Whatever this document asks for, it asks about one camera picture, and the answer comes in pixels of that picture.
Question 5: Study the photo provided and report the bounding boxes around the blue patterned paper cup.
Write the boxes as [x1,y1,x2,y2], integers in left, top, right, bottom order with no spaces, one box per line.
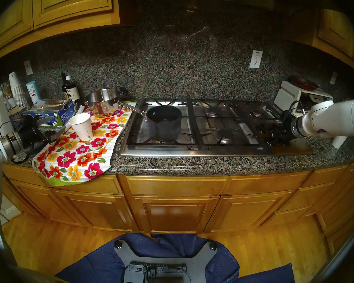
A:
[26,81,41,104]

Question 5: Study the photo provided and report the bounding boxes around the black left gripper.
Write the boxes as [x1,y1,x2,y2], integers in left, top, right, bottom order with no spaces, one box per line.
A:
[18,114,67,153]

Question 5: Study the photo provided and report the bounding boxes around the stack of white paper cups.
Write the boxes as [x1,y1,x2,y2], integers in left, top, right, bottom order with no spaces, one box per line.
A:
[8,72,30,107]

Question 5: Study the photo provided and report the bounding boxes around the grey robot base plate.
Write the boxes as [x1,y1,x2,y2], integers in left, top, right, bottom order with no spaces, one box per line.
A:
[114,240,218,283]

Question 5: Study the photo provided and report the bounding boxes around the black saucepan with steel handle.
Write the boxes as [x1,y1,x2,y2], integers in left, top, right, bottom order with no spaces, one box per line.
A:
[119,103,182,141]

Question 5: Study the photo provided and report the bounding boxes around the white wall power outlet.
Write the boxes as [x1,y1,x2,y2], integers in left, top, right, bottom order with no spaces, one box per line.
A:
[250,50,263,69]

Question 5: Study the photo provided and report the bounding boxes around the stainless steel gas cooktop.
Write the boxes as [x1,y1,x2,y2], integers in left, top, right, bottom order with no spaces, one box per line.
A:
[120,98,314,157]

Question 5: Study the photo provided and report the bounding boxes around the wooden upper cabinet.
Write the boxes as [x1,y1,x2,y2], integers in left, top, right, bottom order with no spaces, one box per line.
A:
[0,0,120,66]
[283,7,354,68]

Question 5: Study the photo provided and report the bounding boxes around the dark patterned bowl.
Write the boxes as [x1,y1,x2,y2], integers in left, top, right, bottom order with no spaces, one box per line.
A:
[7,106,26,124]

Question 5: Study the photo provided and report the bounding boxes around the stainless steel stock pot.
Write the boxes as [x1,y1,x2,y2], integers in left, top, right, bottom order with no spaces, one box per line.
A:
[77,88,130,117]

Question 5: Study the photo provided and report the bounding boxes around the wooden lower cabinet run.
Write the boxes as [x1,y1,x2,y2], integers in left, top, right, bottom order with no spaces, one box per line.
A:
[0,159,354,256]

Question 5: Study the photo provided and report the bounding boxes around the blue foodservice foil box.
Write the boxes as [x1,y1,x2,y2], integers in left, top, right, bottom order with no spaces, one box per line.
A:
[23,99,77,127]

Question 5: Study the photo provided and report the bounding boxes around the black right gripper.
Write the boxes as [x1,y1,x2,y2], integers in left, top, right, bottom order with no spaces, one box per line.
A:
[268,116,298,146]

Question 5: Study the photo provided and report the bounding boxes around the floral kitchen towel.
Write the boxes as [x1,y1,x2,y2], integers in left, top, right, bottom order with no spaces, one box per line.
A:
[32,101,133,186]

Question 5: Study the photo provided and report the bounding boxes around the grey power strip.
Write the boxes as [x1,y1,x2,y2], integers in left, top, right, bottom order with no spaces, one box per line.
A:
[129,263,188,274]

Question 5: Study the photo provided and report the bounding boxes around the white cup with wooden utensils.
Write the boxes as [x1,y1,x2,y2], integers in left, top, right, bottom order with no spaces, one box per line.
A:
[0,82,17,109]

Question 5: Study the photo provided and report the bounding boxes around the small white paper cup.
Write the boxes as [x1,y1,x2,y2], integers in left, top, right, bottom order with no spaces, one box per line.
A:
[332,136,348,149]

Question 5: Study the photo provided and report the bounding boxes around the large white paper cup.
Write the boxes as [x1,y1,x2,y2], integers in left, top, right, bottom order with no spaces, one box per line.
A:
[68,113,93,142]

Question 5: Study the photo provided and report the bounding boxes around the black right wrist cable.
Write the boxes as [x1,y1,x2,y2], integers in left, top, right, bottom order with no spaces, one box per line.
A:
[280,101,306,124]

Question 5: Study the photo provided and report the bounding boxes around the dark bottle with white label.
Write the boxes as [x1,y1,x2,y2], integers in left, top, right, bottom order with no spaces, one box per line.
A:
[64,75,80,101]

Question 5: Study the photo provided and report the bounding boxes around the blue moving blanket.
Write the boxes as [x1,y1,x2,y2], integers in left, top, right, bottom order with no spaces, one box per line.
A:
[55,233,295,283]

